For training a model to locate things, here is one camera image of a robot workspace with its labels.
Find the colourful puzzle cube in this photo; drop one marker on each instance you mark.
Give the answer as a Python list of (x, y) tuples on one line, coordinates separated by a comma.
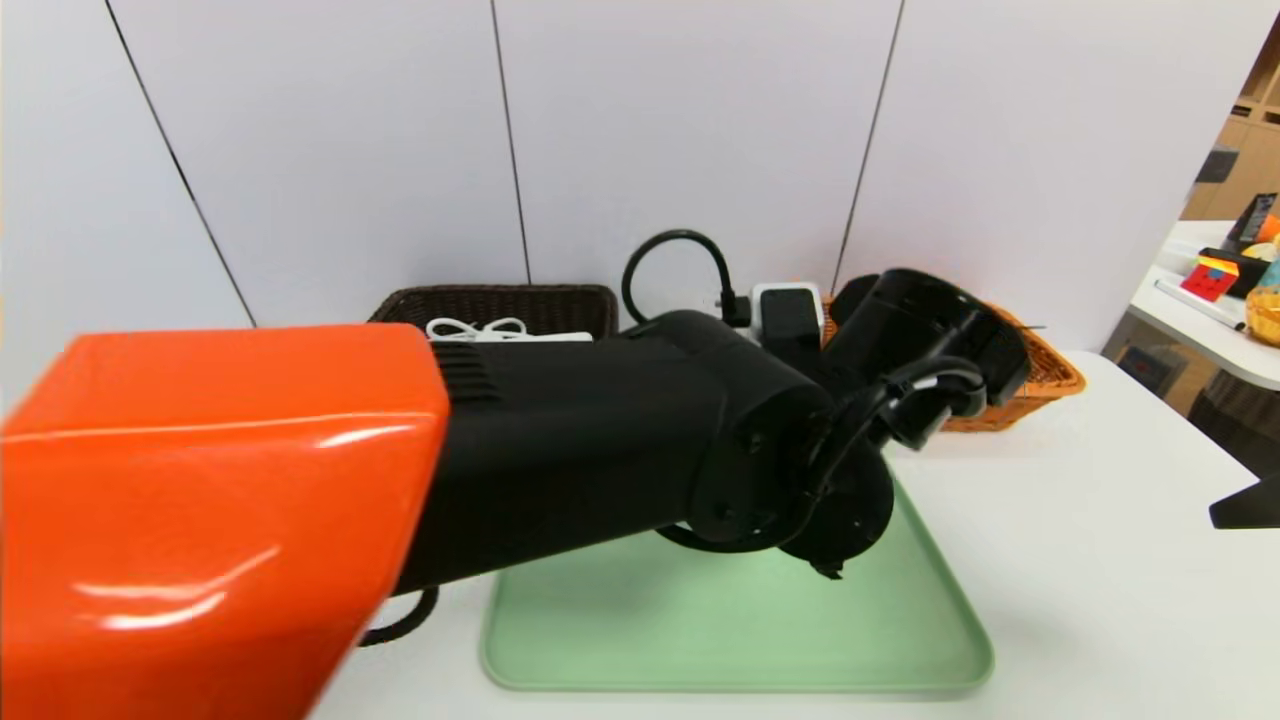
[(1209, 281)]

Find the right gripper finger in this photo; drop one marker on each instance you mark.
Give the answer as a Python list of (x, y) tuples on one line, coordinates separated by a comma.
[(1255, 510)]

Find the dark remote control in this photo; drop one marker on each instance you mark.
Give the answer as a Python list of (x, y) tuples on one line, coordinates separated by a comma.
[(1253, 220)]

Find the yellow round object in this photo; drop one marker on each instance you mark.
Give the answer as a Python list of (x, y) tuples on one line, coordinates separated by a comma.
[(1266, 318)]

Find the white pen with black cap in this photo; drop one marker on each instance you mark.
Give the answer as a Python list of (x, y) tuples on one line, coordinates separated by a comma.
[(1198, 305)]

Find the light green plastic tray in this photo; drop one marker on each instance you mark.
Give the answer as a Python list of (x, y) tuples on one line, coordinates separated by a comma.
[(700, 630)]

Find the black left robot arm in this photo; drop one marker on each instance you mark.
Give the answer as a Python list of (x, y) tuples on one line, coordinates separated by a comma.
[(500, 450)]

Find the dark brown wicker basket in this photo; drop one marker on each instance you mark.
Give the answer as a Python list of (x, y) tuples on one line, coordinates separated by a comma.
[(560, 310)]

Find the white side table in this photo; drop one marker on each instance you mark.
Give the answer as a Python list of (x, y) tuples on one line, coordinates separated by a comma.
[(1205, 340)]

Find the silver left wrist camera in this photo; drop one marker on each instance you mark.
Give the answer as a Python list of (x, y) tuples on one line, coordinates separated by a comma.
[(790, 310)]

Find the orange wicker basket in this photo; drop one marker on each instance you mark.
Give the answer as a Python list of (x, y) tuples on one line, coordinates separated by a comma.
[(1050, 380)]

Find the wooden shelf unit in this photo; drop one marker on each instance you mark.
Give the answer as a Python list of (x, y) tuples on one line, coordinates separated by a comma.
[(1242, 170)]

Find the black storage box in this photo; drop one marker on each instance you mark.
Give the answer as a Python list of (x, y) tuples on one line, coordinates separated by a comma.
[(1252, 273)]

